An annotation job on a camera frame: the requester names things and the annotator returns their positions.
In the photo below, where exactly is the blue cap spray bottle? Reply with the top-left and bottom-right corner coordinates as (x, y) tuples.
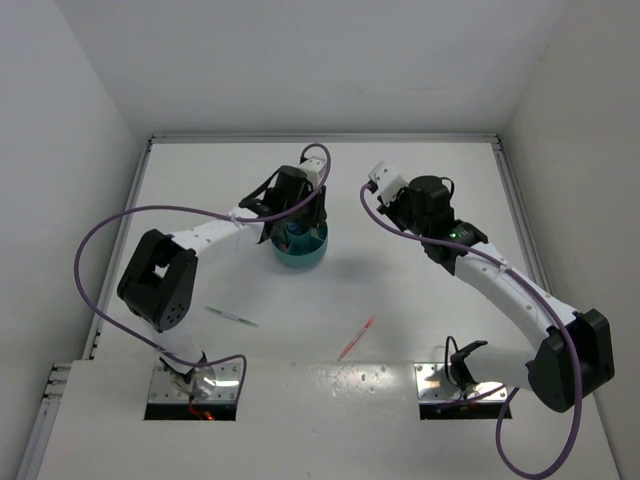
(286, 223), (304, 236)

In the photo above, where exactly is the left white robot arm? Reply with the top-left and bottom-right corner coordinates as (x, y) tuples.
(117, 158), (328, 378)

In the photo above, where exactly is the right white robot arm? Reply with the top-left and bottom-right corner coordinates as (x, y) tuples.
(367, 165), (615, 413)

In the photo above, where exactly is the teal round organizer container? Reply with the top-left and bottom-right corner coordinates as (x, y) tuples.
(271, 223), (329, 270)

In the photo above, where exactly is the red pen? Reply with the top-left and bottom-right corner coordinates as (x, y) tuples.
(337, 314), (378, 361)

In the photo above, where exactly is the green pen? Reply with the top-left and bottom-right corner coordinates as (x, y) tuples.
(203, 306), (259, 328)

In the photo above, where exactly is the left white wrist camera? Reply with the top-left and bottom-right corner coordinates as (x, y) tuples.
(298, 157), (326, 188)

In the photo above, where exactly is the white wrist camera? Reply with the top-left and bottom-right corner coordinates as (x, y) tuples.
(368, 162), (408, 205)
(298, 157), (326, 188)

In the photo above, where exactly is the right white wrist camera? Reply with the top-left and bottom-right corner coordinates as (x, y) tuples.
(368, 162), (408, 205)

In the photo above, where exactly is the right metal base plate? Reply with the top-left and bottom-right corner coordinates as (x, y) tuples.
(414, 362), (508, 405)

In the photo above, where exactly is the metal base plate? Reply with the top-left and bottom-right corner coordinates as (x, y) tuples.
(148, 362), (242, 404)
(414, 362), (508, 405)

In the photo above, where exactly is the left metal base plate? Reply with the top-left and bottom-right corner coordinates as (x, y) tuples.
(148, 362), (242, 404)

